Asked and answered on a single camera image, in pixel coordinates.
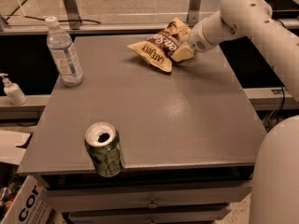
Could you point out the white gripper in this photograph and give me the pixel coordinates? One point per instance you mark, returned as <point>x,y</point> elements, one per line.
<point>196,38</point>

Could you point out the brown chip bag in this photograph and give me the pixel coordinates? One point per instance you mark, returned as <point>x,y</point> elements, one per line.
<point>157,49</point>

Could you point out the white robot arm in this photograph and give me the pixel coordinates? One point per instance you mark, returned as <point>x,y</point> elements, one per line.
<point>275,182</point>

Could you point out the green soda can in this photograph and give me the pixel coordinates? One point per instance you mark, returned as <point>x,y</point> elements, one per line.
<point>102,142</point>

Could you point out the grey drawer cabinet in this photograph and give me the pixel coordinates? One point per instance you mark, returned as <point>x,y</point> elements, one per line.
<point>188,139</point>

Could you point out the clear plastic water bottle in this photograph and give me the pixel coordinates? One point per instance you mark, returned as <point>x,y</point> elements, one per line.
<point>63,52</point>

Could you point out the white pump dispenser bottle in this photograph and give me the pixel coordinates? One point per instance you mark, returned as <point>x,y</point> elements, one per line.
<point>13,91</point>

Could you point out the white cardboard box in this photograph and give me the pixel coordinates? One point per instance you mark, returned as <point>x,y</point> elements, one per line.
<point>28,207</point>

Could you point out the metal railing frame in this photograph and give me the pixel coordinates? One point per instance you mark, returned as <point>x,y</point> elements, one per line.
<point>27,16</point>

